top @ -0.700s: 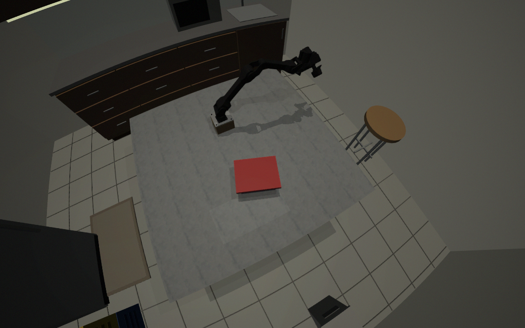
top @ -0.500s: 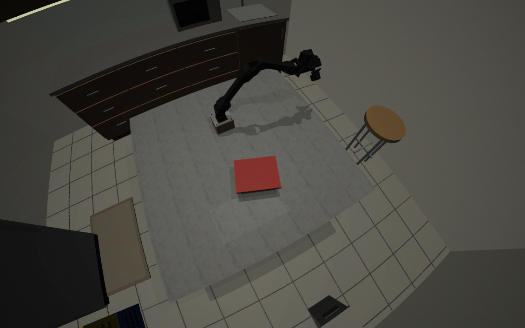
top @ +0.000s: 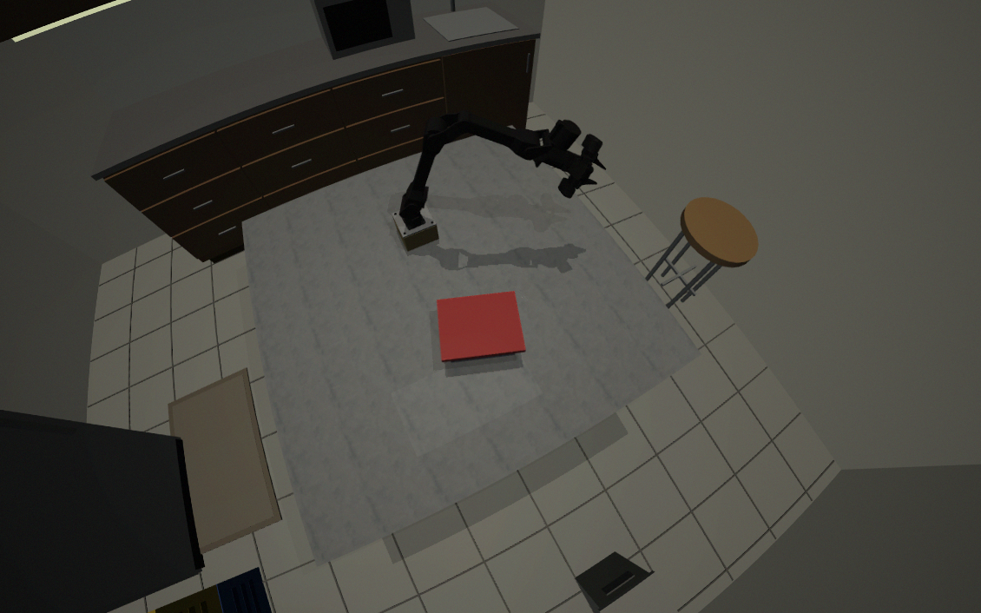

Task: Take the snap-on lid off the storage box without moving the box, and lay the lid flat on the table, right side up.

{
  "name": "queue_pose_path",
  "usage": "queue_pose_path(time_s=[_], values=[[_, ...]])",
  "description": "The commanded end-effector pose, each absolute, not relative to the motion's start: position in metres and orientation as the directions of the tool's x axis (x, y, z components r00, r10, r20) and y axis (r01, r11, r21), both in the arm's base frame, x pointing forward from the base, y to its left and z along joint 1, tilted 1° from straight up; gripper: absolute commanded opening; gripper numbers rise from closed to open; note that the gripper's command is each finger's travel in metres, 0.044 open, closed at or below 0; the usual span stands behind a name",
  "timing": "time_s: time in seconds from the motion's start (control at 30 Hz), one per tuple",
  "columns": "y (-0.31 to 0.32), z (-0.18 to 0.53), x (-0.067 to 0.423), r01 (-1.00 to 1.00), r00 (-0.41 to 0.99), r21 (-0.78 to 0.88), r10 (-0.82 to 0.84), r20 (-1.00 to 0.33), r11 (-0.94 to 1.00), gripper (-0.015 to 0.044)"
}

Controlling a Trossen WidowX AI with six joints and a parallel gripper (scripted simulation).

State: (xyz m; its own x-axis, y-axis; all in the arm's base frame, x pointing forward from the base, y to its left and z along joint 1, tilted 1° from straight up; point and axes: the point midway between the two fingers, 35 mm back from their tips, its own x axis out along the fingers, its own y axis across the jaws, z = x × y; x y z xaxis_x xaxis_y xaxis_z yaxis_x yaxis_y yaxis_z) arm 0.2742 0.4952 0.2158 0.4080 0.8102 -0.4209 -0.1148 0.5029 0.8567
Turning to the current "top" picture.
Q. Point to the red lid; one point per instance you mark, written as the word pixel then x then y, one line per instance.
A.
pixel 479 326

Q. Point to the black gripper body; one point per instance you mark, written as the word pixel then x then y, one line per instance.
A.
pixel 591 146

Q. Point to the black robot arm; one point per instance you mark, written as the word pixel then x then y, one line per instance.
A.
pixel 523 142

